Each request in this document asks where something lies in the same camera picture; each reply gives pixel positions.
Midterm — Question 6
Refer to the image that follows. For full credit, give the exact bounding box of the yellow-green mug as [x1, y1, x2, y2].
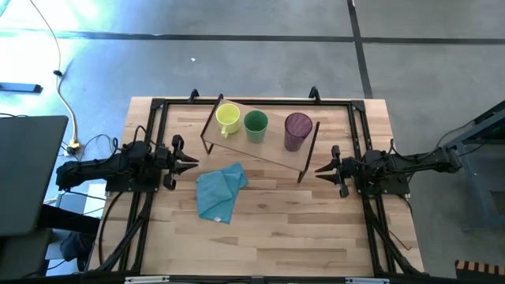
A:
[215, 102, 241, 140]

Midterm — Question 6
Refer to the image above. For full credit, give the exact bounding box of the wooden shelf with black legs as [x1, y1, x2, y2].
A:
[199, 93, 322, 185]

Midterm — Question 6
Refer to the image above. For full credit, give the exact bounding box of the grey desk top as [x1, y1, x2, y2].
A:
[0, 114, 70, 237]

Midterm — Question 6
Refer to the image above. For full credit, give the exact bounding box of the black metal table frame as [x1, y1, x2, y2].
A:
[87, 96, 426, 284]

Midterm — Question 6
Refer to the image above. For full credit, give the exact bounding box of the teal microfibre cloth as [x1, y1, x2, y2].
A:
[195, 162, 249, 226]

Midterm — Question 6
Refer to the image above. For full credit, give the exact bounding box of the black bag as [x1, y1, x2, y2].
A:
[58, 231, 96, 263]

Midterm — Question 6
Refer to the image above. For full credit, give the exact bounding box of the green plastic cup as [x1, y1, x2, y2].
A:
[242, 109, 270, 144]

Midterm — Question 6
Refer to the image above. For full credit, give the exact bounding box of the white cable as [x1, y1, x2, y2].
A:
[42, 191, 100, 206]

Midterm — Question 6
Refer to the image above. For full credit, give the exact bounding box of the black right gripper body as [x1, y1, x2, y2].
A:
[330, 144, 367, 200]

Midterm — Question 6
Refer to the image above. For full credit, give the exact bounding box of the purple translucent tumbler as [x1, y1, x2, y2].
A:
[283, 111, 314, 153]

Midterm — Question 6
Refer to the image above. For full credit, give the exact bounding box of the silver bracket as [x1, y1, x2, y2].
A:
[124, 275, 171, 284]
[346, 277, 391, 284]

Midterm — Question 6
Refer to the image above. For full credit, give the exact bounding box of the yellow power cable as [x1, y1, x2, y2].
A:
[28, 0, 80, 148]

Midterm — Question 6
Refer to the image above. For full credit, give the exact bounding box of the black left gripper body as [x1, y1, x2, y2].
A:
[155, 134, 187, 192]

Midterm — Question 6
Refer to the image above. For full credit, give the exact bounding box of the orange black striped block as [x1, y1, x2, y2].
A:
[454, 259, 505, 284]

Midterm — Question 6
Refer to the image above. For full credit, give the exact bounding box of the yellow power strip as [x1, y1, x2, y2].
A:
[65, 139, 84, 155]

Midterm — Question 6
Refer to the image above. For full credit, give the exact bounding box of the flat black bar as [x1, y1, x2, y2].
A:
[0, 81, 44, 95]

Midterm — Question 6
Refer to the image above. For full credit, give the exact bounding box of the blue metal cart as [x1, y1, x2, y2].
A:
[435, 99, 505, 230]

